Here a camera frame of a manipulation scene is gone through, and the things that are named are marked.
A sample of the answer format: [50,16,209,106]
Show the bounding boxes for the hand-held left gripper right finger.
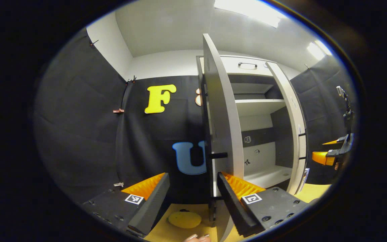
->
[216,171,310,238]

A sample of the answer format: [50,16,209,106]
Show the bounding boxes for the small ceiling light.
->
[307,40,333,61]

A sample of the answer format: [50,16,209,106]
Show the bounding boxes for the white grey cabinet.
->
[196,55,309,197]

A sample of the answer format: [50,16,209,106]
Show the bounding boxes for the black backdrop cloth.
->
[290,55,354,185]
[34,29,211,204]

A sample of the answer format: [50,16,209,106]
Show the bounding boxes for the beige cabinet drawer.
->
[220,56,278,77]

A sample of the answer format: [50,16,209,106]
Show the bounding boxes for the white cabinet shelf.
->
[234,99,287,117]

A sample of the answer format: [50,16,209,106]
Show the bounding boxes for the long ceiling light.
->
[214,0,286,28]

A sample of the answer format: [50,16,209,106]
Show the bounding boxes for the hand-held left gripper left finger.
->
[83,172,171,238]

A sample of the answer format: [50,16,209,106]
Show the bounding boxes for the yellow round object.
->
[168,209,203,229]

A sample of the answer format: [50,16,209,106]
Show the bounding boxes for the white cabinet door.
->
[197,33,245,242]
[266,62,309,196]

